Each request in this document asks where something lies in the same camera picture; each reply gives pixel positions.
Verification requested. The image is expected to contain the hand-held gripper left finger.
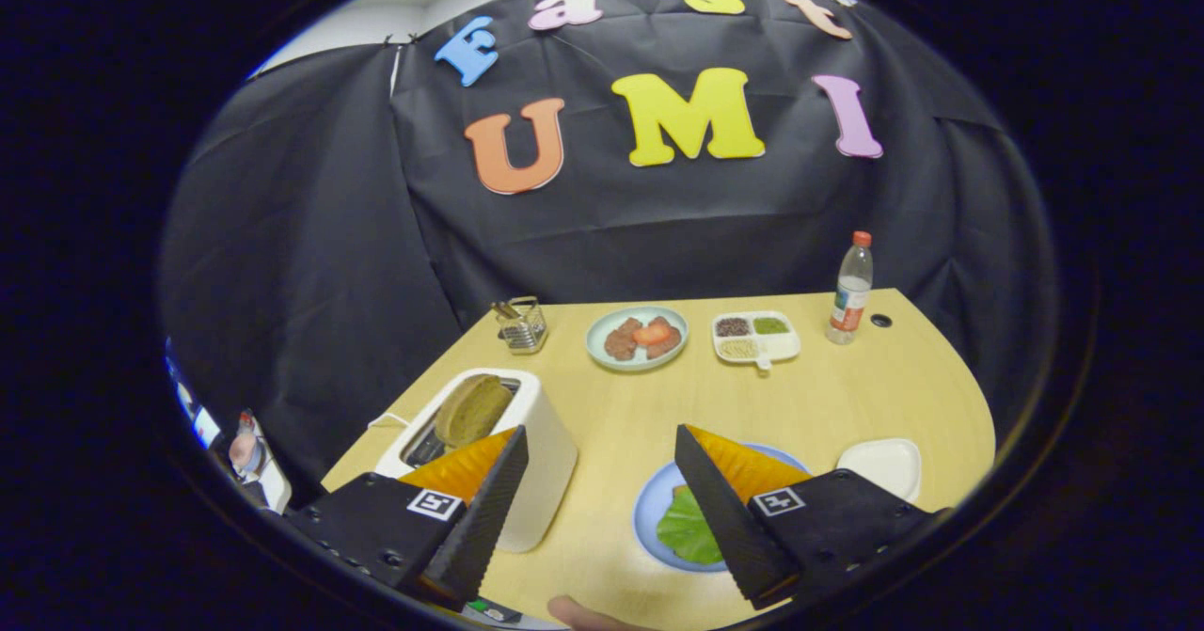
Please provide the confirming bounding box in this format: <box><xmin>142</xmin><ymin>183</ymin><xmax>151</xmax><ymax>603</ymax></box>
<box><xmin>282</xmin><ymin>426</ymin><xmax>530</xmax><ymax>608</ymax></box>

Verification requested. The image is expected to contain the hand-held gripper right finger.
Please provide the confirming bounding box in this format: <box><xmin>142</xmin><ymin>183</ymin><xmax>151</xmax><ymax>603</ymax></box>
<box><xmin>673</xmin><ymin>424</ymin><xmax>932</xmax><ymax>611</ymax></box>

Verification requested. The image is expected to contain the green lettuce leaf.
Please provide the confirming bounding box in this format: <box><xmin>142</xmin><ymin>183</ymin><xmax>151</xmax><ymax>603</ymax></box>
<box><xmin>656</xmin><ymin>485</ymin><xmax>725</xmax><ymax>566</ymax></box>

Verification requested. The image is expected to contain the brown toast slice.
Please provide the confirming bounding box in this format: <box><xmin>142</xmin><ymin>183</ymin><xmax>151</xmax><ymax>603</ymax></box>
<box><xmin>433</xmin><ymin>374</ymin><xmax>515</xmax><ymax>450</ymax></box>

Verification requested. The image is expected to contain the blue plate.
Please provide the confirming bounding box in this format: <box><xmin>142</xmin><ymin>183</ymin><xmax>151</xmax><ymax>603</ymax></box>
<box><xmin>633</xmin><ymin>443</ymin><xmax>812</xmax><ymax>574</ymax></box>

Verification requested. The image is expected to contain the white toaster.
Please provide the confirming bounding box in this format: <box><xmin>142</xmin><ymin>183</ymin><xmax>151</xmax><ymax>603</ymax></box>
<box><xmin>374</xmin><ymin>368</ymin><xmax>578</xmax><ymax>554</ymax></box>

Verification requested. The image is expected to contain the white square plate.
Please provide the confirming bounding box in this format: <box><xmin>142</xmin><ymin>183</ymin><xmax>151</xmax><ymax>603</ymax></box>
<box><xmin>835</xmin><ymin>438</ymin><xmax>923</xmax><ymax>503</ymax></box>

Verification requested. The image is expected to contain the brown meat slice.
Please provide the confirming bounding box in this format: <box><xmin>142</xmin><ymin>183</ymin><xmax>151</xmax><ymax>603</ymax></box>
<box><xmin>605</xmin><ymin>319</ymin><xmax>642</xmax><ymax>361</ymax></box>
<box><xmin>644</xmin><ymin>316</ymin><xmax>684</xmax><ymax>361</ymax></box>

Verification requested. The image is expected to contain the white divided condiment dish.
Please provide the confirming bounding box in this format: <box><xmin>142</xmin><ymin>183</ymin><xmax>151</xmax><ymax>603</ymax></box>
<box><xmin>711</xmin><ymin>310</ymin><xmax>802</xmax><ymax>371</ymax></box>

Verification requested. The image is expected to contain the pale green plate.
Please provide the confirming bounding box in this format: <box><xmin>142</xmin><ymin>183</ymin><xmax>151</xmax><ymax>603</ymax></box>
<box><xmin>585</xmin><ymin>306</ymin><xmax>689</xmax><ymax>372</ymax></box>

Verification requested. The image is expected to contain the white pink object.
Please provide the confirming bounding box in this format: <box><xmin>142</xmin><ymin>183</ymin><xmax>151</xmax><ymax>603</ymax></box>
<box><xmin>229</xmin><ymin>410</ymin><xmax>293</xmax><ymax>514</ymax></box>

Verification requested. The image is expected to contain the clear bottle with red cap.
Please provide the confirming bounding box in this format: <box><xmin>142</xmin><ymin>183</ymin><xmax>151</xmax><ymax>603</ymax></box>
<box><xmin>826</xmin><ymin>230</ymin><xmax>874</xmax><ymax>345</ymax></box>

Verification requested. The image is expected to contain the black backdrop cloth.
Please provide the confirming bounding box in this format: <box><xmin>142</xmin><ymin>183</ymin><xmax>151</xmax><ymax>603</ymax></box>
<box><xmin>158</xmin><ymin>0</ymin><xmax>1059</xmax><ymax>510</ymax></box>

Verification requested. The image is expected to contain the metal wire utensil basket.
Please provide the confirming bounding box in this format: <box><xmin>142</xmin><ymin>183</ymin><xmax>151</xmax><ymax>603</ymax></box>
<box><xmin>491</xmin><ymin>296</ymin><xmax>549</xmax><ymax>356</ymax></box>

